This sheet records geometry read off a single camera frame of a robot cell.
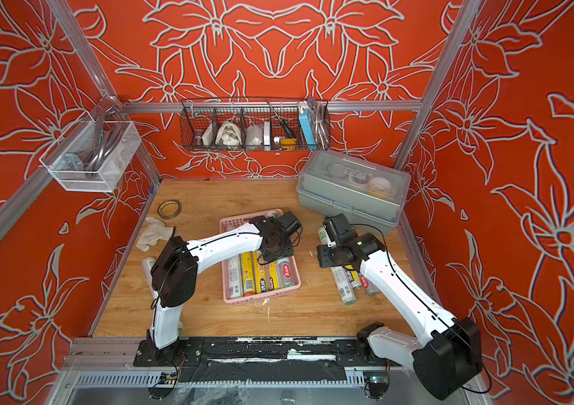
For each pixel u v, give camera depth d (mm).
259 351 743
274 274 852
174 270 533
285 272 792
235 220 976
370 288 828
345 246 561
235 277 837
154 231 1005
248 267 878
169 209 1096
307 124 841
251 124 1005
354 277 852
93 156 777
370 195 875
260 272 861
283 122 948
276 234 646
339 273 853
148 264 876
